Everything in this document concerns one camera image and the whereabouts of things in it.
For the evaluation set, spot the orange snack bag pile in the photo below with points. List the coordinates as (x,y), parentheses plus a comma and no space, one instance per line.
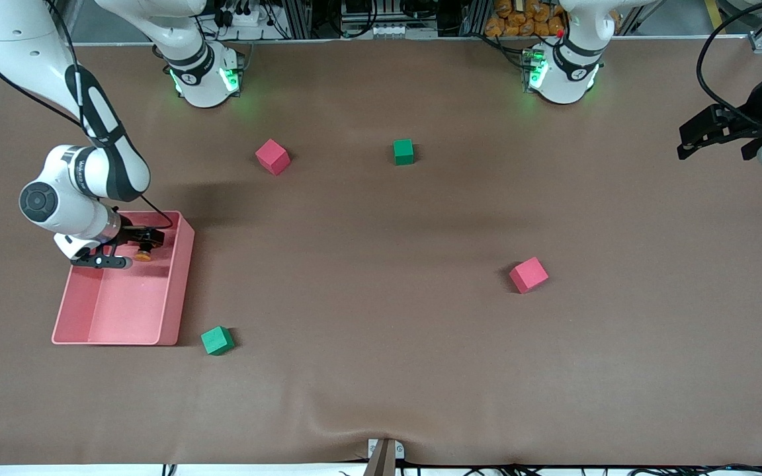
(520,20)

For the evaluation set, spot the pink plastic bin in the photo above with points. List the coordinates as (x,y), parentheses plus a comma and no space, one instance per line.
(129,304)

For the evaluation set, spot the brown table mat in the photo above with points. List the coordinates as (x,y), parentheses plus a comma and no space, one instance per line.
(381,330)

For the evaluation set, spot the orange mushroom push button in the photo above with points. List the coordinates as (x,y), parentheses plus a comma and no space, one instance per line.
(143,256)

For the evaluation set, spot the white terminal block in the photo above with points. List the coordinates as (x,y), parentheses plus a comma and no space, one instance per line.
(404,31)

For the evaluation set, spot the white power strip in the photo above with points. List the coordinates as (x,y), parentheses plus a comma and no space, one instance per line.
(249,18)

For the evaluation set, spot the red foam cube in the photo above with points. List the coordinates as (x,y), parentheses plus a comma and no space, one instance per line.
(528,275)
(272,157)

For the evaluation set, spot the green foam cube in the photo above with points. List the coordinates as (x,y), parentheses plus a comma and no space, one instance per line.
(403,152)
(217,341)

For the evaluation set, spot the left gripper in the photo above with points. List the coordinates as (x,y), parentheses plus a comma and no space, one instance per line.
(753,116)

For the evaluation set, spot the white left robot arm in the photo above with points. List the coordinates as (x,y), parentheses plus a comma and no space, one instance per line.
(563,79)

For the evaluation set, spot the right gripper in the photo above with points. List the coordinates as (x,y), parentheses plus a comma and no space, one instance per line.
(131,235)

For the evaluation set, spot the metal bracket with brown post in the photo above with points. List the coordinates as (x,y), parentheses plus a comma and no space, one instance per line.
(384,459)

